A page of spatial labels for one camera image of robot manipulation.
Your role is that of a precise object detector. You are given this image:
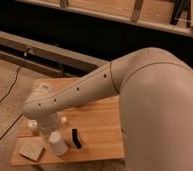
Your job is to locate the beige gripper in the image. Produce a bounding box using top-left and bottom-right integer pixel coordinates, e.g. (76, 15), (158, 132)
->
(37, 114), (60, 140)

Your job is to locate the white ceramic cup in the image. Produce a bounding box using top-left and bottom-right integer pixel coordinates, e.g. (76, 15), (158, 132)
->
(49, 131), (68, 155)

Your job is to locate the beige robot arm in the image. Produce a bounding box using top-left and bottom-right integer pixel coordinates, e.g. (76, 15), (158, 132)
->
(23, 47), (193, 171)

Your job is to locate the clear plastic bottle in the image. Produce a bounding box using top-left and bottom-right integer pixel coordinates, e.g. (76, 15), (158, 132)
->
(27, 116), (68, 133)

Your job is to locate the tan sponge block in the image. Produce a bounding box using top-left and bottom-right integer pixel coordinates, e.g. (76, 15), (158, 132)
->
(18, 142), (44, 161)

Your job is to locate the wooden cutting board table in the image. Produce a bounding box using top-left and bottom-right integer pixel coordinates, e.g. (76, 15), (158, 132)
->
(10, 77), (126, 167)

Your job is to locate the grey metal rail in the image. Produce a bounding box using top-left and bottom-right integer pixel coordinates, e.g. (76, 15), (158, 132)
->
(0, 31), (107, 72)

